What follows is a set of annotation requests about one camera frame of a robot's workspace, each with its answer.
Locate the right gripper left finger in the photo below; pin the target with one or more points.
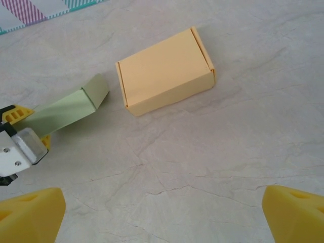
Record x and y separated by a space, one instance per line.
27 220

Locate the orange paper box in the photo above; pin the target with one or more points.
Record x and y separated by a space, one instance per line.
164 73

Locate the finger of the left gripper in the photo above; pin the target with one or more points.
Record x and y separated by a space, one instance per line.
19 114
46 141

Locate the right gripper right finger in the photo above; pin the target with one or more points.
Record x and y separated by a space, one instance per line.
298 220

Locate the green paper box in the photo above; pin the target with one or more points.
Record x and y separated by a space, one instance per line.
71 108

